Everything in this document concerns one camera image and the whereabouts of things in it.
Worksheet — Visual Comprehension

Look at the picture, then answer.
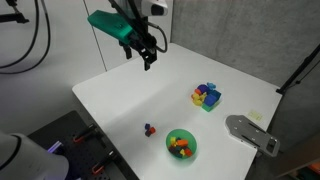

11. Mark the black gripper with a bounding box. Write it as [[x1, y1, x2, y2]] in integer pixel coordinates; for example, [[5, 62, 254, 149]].
[[122, 16, 158, 72]]

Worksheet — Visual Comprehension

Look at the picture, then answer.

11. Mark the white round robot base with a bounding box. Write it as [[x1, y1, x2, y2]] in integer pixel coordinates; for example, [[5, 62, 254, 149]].
[[0, 132, 70, 180]]

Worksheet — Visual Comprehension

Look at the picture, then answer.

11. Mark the large blue block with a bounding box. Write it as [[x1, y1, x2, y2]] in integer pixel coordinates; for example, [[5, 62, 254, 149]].
[[203, 89, 222, 108]]

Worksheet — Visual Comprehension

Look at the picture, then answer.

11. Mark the large orange block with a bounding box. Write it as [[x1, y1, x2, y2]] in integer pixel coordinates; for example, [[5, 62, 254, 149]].
[[175, 138, 190, 148]]

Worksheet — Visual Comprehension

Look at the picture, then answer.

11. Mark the dark teal block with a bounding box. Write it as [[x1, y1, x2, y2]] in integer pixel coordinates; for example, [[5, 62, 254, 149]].
[[168, 145, 181, 155]]

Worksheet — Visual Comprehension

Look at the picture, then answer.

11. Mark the green bowl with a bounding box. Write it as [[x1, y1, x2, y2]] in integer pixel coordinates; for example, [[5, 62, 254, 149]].
[[165, 128, 198, 160]]

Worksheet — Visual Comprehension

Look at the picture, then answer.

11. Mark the black perforated breadboard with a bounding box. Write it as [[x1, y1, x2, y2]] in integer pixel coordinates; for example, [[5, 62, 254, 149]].
[[27, 110, 140, 180]]

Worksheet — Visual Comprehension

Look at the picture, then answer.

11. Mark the purple glowing light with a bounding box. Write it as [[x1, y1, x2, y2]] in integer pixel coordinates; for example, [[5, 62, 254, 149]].
[[47, 140, 64, 155]]

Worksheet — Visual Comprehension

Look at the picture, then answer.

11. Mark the yellow sticky note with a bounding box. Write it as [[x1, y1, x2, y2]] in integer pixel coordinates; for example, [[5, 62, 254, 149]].
[[247, 110, 264, 122]]

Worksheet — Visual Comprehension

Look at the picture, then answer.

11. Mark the black tripod pole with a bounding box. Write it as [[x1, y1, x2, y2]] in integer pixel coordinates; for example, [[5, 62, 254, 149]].
[[275, 43, 320, 96]]

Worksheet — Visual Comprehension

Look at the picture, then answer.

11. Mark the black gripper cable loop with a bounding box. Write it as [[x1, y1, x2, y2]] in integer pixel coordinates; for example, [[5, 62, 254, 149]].
[[147, 21, 169, 54]]

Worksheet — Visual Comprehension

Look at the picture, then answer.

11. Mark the black hanging cable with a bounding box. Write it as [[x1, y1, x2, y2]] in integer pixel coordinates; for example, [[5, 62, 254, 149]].
[[0, 0, 40, 70], [0, 0, 52, 75]]

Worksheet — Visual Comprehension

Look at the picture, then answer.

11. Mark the black clamp red handle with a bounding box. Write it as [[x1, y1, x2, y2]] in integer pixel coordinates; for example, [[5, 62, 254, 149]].
[[72, 123, 98, 145], [91, 150, 116, 176]]

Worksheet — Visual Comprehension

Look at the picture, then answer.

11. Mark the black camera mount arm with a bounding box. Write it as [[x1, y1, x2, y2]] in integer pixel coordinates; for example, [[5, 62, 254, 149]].
[[0, 0, 30, 25]]

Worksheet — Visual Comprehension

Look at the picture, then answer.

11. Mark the grey metal bracket plate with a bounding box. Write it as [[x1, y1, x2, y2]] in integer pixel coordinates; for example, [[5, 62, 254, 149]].
[[225, 114, 281, 158]]

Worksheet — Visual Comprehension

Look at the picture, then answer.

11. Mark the thin black tripod cable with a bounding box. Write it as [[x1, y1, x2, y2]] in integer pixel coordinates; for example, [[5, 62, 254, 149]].
[[293, 59, 320, 88]]

